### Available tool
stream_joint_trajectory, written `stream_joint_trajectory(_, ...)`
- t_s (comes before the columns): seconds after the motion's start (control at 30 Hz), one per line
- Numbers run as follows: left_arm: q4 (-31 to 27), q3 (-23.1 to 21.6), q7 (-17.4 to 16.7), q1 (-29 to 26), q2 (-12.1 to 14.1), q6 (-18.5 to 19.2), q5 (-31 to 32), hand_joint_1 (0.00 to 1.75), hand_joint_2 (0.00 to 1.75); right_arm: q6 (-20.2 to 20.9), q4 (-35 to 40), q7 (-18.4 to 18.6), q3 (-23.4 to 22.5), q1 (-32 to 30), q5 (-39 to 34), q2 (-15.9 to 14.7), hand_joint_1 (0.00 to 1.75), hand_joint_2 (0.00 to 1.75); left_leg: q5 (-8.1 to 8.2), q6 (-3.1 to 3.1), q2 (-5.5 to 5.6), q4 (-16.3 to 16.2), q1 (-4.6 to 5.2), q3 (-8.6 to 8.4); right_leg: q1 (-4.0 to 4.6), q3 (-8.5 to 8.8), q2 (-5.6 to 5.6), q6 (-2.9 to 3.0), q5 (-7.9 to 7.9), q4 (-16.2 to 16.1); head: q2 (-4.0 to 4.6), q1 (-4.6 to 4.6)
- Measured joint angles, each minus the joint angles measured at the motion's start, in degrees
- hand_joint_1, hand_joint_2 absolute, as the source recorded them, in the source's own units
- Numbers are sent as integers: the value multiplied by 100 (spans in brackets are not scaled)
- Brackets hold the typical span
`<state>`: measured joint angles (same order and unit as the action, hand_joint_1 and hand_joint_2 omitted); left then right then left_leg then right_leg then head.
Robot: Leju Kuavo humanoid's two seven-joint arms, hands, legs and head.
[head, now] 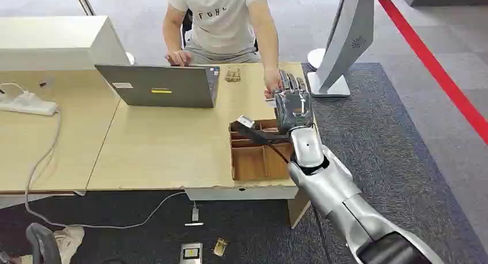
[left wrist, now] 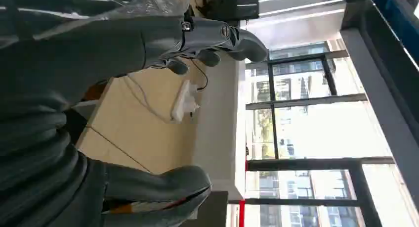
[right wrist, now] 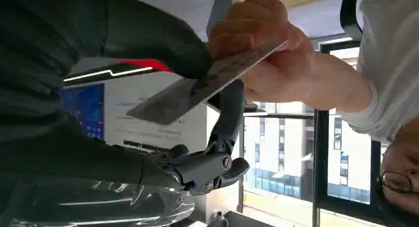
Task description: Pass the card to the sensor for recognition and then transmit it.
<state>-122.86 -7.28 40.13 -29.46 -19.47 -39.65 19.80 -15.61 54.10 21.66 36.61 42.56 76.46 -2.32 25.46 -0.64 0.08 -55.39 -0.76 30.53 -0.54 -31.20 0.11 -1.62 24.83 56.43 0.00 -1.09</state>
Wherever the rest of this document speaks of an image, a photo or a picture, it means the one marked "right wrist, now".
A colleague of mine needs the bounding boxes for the person's hand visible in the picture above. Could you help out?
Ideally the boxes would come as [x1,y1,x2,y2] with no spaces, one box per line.
[206,0,316,104]

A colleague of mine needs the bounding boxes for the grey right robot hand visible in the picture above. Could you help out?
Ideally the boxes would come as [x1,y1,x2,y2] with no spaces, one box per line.
[0,0,251,197]

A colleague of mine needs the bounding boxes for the white text poster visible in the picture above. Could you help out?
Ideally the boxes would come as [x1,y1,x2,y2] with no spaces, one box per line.
[104,71,209,153]

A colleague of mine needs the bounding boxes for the blue poster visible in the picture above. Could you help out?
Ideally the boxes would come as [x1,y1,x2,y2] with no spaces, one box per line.
[58,84,106,141]

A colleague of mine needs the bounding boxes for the person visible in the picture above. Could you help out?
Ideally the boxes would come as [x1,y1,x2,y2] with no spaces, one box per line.
[336,0,419,227]

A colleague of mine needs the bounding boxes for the ribbed grey right arm sleeve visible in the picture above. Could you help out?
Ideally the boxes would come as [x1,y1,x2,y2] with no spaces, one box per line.
[0,0,109,144]

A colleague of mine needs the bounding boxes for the dark flat object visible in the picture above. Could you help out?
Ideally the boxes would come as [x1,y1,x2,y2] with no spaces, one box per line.
[224,211,276,227]

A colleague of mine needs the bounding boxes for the small grey object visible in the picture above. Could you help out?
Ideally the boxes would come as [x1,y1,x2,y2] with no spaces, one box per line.
[208,211,230,227]

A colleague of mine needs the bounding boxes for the person's glasses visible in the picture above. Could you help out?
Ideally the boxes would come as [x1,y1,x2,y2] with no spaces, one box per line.
[376,171,419,195]

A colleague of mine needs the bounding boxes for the clear plastic cover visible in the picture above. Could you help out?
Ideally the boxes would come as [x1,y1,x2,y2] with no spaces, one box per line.
[8,177,196,227]

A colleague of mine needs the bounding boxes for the black red wall sign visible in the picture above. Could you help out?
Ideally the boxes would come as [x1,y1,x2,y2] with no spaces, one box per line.
[63,58,173,88]

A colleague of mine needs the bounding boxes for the black window frame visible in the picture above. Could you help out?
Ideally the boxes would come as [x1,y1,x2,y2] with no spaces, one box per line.
[238,38,393,227]

